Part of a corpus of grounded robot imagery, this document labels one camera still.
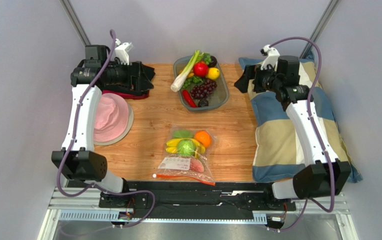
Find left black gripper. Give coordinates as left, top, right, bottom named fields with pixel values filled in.
left=101, top=60, right=154, bottom=92

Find orange fruit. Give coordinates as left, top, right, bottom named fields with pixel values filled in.
left=193, top=130, right=213, bottom=148

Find green starfruit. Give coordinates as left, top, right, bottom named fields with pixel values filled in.
left=172, top=129, right=194, bottom=139

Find yellow bananas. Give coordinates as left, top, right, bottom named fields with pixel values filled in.
left=165, top=138, right=206, bottom=158

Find green apple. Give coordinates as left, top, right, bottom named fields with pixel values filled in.
left=176, top=139, right=197, bottom=157

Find clear orange zip top bag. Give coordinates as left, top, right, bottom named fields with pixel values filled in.
left=152, top=126, right=217, bottom=186

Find watermelon slice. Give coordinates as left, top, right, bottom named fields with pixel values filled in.
left=189, top=157, right=205, bottom=173

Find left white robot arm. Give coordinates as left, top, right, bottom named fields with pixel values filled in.
left=51, top=41, right=155, bottom=194

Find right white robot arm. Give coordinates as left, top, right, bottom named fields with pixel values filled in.
left=234, top=55, right=353, bottom=200

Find grey food tray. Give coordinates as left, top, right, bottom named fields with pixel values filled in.
left=178, top=63, right=230, bottom=113

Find black folded cloth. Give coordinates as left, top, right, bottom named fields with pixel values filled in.
left=99, top=61, right=156, bottom=96

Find green white leek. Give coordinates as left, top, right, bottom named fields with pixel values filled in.
left=170, top=50, right=205, bottom=92

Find yellow lemon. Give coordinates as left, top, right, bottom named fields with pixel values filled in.
left=205, top=67, right=221, bottom=81

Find red cloth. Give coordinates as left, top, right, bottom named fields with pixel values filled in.
left=102, top=90, right=150, bottom=100

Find dark purple grapes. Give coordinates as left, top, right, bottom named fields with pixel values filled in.
left=190, top=78, right=218, bottom=100

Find red apple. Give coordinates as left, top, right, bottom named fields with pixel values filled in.
left=193, top=62, right=209, bottom=77

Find small green grapes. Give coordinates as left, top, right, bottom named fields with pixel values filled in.
left=182, top=54, right=210, bottom=89

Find red chili pepper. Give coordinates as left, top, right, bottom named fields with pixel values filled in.
left=181, top=89, right=198, bottom=108

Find pink hat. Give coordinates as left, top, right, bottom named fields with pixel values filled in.
left=93, top=93, right=134, bottom=146

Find plaid pillow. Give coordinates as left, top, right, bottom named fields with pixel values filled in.
left=238, top=50, right=364, bottom=184

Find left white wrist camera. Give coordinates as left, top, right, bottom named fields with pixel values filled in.
left=114, top=38, right=134, bottom=65

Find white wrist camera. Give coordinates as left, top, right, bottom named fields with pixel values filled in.
left=114, top=38, right=134, bottom=65
left=260, top=44, right=280, bottom=70

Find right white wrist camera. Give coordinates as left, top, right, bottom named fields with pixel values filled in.
left=260, top=44, right=280, bottom=70

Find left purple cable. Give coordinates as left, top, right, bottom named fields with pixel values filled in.
left=56, top=29, right=156, bottom=229

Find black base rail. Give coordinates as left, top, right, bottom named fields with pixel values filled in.
left=98, top=180, right=297, bottom=222

